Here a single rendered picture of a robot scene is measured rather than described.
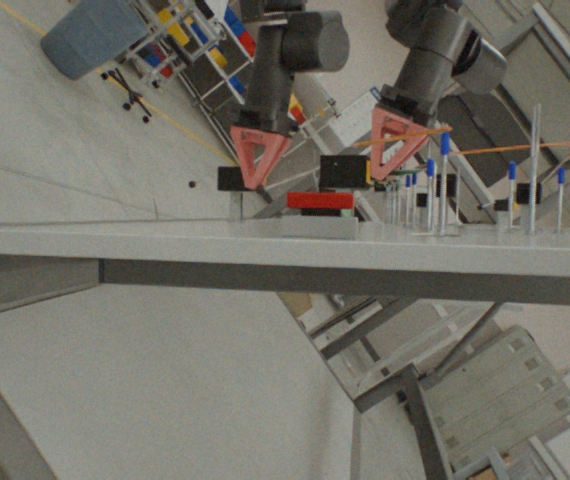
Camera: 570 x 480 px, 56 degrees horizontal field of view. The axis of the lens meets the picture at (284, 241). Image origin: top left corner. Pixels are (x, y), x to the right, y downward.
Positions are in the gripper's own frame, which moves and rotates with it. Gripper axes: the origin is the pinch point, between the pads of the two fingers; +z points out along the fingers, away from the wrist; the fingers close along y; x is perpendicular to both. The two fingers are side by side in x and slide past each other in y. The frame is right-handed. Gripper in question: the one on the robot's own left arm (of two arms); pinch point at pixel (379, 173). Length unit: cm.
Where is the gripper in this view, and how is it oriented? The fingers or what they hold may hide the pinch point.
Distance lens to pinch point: 67.4
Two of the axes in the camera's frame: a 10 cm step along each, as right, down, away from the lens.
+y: 2.7, -0.3, 9.6
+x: -8.8, -4.2, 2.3
